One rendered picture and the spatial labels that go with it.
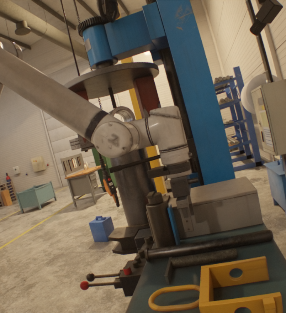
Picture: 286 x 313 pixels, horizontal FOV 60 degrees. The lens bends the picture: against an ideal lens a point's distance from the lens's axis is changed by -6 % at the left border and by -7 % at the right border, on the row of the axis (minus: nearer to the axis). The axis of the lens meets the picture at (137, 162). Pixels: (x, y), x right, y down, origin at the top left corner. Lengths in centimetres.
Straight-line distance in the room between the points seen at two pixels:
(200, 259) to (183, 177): 24
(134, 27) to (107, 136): 97
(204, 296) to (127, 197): 96
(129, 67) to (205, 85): 38
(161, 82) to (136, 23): 1083
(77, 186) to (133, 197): 622
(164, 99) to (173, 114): 1144
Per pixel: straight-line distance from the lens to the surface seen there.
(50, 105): 70
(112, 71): 126
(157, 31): 143
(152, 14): 147
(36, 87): 73
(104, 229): 428
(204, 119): 134
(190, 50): 138
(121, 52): 149
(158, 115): 75
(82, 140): 145
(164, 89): 1224
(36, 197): 924
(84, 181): 748
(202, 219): 98
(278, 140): 158
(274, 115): 157
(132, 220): 149
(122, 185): 145
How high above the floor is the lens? 146
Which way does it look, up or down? 5 degrees down
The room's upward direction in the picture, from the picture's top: 15 degrees counter-clockwise
